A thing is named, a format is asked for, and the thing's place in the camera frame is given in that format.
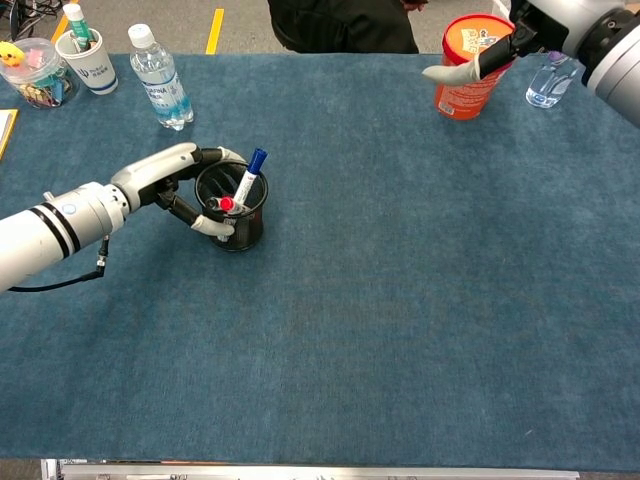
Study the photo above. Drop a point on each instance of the blue cap whiteboard marker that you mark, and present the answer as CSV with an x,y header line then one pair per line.
x,y
247,182

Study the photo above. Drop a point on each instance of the green white tube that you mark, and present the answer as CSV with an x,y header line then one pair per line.
x,y
77,22

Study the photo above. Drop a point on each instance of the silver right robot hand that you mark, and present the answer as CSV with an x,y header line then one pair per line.
x,y
540,25

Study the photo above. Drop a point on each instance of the white cap water bottle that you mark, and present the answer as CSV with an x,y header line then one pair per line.
x,y
160,85

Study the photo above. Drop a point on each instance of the black cylindrical cup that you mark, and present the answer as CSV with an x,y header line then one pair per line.
x,y
250,230

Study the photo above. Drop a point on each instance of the white paper cup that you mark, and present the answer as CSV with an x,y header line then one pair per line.
x,y
95,70

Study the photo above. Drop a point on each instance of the clear jar of clips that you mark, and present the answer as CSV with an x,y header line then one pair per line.
x,y
35,80

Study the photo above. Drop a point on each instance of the blue felt table cover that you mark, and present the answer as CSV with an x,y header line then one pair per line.
x,y
320,350

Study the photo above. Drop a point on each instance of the yellow duck toy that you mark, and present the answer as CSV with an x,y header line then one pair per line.
x,y
11,55

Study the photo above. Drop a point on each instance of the purple label clear bottle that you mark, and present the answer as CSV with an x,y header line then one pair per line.
x,y
545,90

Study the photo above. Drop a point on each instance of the black cap whiteboard marker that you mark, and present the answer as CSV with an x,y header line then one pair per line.
x,y
212,203

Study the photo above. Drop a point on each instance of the yellow edged notepad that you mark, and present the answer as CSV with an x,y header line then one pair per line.
x,y
6,130

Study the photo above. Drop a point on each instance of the person in black clothes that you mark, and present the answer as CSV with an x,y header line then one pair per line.
x,y
350,25

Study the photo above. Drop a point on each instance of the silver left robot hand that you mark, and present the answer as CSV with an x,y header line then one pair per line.
x,y
150,167

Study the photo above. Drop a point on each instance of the orange lidded canister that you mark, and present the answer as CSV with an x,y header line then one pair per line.
x,y
465,95

